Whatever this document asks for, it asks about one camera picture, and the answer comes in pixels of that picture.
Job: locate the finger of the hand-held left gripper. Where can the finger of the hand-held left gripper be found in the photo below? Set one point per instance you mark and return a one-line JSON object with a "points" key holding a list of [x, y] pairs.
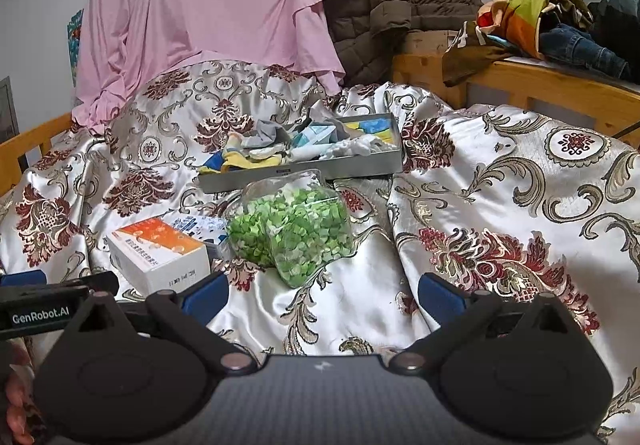
{"points": [[85, 282]]}

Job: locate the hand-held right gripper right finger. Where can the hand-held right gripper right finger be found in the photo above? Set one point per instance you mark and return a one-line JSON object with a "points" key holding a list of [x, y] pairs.
{"points": [[440, 297]]}

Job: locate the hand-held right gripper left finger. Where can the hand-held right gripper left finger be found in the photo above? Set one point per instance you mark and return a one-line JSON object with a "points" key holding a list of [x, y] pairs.
{"points": [[212, 297]]}

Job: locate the blue patterned sock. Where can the blue patterned sock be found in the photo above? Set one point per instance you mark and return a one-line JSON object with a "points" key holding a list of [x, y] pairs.
{"points": [[212, 165]]}

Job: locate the yellow striped cloth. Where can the yellow striped cloth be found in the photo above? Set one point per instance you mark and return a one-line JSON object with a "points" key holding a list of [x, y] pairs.
{"points": [[240, 160]]}

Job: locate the white sock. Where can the white sock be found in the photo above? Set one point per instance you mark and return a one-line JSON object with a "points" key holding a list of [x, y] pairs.
{"points": [[270, 155]]}

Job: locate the grey cartoon picture tray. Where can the grey cartoon picture tray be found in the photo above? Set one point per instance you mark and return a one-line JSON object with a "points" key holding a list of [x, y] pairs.
{"points": [[325, 172]]}

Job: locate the grey cloth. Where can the grey cloth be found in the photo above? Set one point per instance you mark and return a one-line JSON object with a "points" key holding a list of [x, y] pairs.
{"points": [[272, 132]]}

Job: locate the person's left hand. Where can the person's left hand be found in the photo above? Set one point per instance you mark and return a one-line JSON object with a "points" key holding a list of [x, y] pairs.
{"points": [[17, 400]]}

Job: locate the white orange box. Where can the white orange box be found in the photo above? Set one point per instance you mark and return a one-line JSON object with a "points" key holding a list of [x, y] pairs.
{"points": [[160, 265]]}

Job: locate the blue white box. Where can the blue white box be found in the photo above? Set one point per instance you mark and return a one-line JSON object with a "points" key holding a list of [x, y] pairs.
{"points": [[200, 227]]}

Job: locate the bag of green foam pieces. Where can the bag of green foam pieces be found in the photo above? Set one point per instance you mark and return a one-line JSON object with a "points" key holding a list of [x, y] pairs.
{"points": [[295, 230]]}

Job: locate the floral satin blanket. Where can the floral satin blanket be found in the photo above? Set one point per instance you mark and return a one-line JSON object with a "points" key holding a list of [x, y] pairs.
{"points": [[500, 185]]}

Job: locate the grey panel door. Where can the grey panel door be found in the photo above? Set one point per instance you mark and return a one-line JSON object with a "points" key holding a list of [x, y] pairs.
{"points": [[7, 110]]}

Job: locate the brown printed cloth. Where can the brown printed cloth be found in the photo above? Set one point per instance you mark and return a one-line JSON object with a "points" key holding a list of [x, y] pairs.
{"points": [[470, 57]]}

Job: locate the blue jeans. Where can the blue jeans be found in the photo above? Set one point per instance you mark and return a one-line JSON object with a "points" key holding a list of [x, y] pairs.
{"points": [[580, 45]]}

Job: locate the pink bed sheet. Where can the pink bed sheet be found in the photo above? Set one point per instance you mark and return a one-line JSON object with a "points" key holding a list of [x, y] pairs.
{"points": [[210, 0]]}

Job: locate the colourful patchwork cloth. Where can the colourful patchwork cloth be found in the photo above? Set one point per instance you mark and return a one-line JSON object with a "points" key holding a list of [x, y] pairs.
{"points": [[525, 10]]}

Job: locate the dark jacket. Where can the dark jacket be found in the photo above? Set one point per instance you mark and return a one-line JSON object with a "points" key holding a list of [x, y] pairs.
{"points": [[620, 5]]}

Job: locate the wooden bed rail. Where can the wooden bed rail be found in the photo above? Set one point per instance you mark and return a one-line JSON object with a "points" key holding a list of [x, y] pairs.
{"points": [[30, 137]]}

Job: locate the blue orange wall poster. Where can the blue orange wall poster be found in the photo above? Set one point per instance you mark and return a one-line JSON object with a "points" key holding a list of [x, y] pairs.
{"points": [[75, 45]]}

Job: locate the wooden bunk frame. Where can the wooden bunk frame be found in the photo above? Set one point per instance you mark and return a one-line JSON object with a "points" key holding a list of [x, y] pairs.
{"points": [[550, 85]]}

